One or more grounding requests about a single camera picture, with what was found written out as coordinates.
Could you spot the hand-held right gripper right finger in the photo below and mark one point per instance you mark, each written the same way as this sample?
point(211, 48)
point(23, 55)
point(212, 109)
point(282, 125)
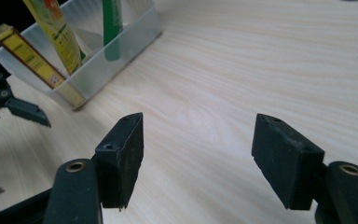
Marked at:
point(287, 165)

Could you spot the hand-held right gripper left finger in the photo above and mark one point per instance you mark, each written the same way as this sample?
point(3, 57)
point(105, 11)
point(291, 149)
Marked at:
point(121, 165)

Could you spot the yellow green seasoning pouch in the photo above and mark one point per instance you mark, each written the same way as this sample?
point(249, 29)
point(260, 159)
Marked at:
point(59, 34)

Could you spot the green tube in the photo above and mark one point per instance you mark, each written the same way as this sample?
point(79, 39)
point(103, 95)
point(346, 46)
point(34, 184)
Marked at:
point(112, 28)

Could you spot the yellow and red spice box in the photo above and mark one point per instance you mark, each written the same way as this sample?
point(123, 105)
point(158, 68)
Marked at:
point(28, 54)

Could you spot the translucent plastic box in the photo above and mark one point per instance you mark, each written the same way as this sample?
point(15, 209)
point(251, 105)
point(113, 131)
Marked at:
point(121, 46)

